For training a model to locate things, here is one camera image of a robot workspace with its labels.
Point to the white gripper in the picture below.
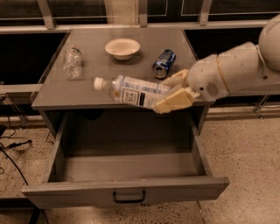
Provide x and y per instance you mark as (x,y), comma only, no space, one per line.
(204,77)

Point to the blue label plastic bottle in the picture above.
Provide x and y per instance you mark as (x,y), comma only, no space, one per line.
(131,91)

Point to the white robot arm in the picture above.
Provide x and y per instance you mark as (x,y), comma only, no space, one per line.
(245,68)

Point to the open grey top drawer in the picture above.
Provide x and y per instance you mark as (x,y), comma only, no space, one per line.
(91,159)

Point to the clear crumpled plastic bottle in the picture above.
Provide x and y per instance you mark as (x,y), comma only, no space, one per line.
(72,63)

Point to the grey drawer cabinet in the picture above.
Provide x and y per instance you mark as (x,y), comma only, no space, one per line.
(59,94)

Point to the blue soda can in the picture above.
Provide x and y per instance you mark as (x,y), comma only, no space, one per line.
(163,63)

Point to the black drawer handle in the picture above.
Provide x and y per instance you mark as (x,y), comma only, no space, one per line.
(129,198)

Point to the metal railing frame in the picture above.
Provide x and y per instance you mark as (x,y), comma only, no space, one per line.
(211,25)

